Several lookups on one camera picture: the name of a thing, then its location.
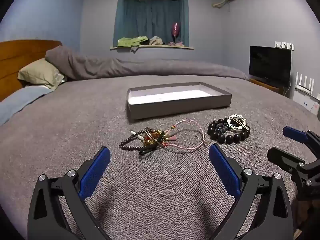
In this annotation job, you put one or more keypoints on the air conditioner pipe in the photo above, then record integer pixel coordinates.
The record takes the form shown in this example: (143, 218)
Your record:
(220, 3)

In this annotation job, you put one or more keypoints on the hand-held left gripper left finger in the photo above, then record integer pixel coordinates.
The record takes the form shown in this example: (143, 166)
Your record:
(95, 172)

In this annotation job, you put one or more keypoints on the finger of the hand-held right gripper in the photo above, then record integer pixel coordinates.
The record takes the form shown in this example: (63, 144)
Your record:
(282, 158)
(295, 133)

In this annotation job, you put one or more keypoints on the teal curtain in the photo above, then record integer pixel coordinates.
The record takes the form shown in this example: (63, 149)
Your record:
(150, 17)

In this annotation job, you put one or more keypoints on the olive green pillow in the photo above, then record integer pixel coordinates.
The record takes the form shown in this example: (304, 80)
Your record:
(40, 72)

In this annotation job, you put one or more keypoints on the wooden windowsill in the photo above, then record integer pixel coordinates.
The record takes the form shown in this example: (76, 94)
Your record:
(162, 47)

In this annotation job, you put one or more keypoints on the pink balloon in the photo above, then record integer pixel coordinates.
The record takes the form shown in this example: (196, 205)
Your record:
(175, 28)

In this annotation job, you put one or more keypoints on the green cloth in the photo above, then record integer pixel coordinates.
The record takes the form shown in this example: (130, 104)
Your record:
(130, 41)

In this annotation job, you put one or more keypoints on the pink fabric flower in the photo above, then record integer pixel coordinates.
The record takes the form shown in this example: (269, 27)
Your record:
(176, 44)

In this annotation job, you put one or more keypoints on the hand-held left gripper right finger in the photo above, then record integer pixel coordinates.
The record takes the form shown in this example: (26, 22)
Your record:
(225, 170)

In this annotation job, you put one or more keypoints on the wooden headboard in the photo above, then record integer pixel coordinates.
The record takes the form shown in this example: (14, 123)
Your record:
(20, 52)

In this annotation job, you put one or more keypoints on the white wall hooks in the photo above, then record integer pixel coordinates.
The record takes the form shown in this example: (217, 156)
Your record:
(283, 45)

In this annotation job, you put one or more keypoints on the folded grey duvet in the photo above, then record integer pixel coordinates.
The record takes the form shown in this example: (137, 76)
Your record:
(125, 67)

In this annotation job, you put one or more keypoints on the light blue sheet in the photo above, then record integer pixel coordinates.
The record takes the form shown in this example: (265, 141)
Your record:
(17, 102)

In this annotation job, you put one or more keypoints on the wooden television stand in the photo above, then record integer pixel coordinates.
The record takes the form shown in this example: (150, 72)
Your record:
(265, 85)

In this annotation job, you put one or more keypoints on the white cardboard box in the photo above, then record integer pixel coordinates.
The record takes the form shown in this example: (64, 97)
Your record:
(306, 102)

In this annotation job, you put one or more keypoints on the shallow grey cardboard box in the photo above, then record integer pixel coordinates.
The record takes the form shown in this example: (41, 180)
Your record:
(165, 97)

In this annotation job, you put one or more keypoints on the black television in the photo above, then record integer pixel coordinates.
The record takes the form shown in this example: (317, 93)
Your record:
(270, 65)

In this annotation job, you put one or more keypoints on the beige cloth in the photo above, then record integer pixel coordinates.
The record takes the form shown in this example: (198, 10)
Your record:
(156, 40)

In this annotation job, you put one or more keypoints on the grey bed blanket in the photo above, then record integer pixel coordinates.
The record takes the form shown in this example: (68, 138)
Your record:
(75, 120)

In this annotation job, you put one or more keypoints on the white router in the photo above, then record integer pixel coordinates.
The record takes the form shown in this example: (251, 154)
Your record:
(303, 82)

